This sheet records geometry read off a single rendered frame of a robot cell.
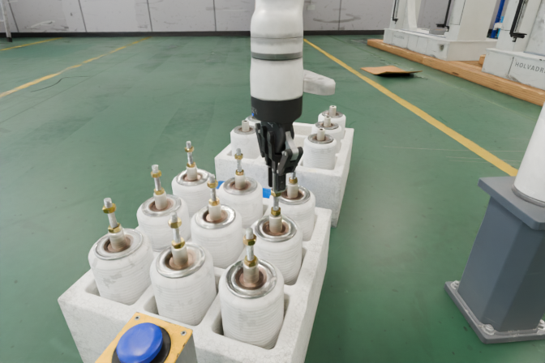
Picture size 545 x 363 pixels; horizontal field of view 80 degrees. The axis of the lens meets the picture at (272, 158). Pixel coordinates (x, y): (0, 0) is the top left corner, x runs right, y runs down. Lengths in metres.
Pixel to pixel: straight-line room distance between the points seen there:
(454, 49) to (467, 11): 0.34
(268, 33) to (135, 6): 6.61
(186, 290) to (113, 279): 0.13
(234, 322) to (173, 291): 0.10
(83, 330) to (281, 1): 0.60
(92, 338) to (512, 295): 0.76
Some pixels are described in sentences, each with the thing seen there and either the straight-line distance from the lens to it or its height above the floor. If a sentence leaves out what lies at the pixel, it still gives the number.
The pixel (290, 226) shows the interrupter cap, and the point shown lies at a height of 0.25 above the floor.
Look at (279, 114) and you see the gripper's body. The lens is 0.44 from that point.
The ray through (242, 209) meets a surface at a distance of 0.69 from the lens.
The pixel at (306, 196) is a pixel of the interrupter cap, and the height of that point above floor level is 0.25.
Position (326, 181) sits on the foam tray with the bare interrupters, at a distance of 0.93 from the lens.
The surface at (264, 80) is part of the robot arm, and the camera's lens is 0.43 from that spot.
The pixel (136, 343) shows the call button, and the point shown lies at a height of 0.33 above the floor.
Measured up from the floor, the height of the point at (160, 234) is 0.22.
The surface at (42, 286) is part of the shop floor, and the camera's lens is 1.00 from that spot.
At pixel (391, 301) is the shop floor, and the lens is 0.85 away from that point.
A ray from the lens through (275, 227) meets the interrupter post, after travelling 0.57.
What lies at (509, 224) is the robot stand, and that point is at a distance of 0.73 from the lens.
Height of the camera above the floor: 0.62
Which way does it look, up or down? 26 degrees down
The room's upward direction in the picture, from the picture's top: straight up
